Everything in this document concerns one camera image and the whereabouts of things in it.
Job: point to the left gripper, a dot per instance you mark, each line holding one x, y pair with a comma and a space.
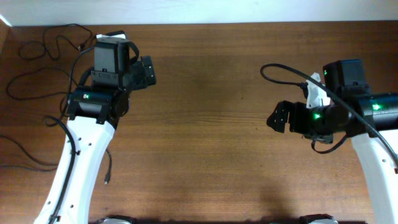
138, 69

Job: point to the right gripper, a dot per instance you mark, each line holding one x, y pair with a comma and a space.
295, 109

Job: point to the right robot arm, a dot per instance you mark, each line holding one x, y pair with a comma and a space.
344, 103

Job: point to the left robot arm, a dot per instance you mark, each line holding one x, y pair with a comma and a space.
94, 108

